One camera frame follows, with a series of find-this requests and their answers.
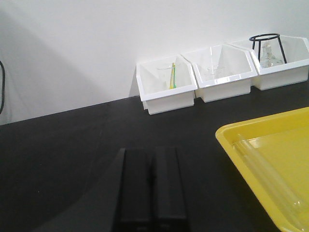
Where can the white storage bin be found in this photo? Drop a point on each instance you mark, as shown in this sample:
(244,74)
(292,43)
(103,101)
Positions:
(239,71)
(156,100)
(296,69)

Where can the yellow green plastic dropper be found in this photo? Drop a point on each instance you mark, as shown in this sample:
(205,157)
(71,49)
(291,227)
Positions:
(172,84)

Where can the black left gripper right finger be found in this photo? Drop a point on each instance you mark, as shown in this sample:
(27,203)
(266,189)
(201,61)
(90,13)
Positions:
(169,204)

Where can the right white storage bin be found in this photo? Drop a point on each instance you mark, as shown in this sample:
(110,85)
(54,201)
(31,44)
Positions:
(296,69)

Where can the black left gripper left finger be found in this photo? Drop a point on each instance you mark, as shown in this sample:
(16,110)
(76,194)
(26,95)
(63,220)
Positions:
(134,210)

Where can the glass beaker with droppers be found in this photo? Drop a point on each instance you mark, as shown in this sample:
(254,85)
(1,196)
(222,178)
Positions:
(164,72)

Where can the left white storage bin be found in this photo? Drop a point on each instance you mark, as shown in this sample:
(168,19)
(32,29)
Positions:
(156,100)

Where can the clear conical flask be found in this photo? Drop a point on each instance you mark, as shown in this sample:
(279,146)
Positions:
(268,59)

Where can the black wire tripod stand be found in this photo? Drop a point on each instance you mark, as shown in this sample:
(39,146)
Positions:
(267,37)

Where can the middle white storage bin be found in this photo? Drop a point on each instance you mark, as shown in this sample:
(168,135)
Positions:
(239,71)

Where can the clear glass beaker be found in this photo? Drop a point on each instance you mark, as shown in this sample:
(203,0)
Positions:
(215,64)

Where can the yellow plastic tray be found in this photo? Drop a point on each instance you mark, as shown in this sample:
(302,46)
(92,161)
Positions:
(272,155)

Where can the clear test tube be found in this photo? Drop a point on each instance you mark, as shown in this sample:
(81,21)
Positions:
(273,183)

